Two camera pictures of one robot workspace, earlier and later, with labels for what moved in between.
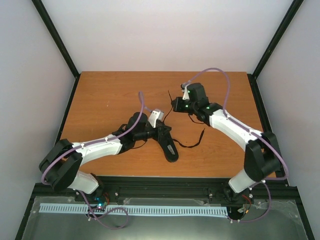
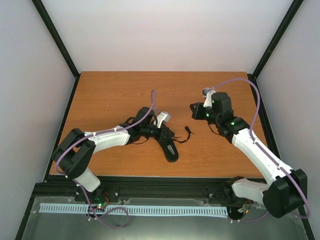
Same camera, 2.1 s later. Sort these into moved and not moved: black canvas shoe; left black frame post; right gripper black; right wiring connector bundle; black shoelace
Moved: black shoelace; right gripper black
Not moved: black canvas shoe; left black frame post; right wiring connector bundle
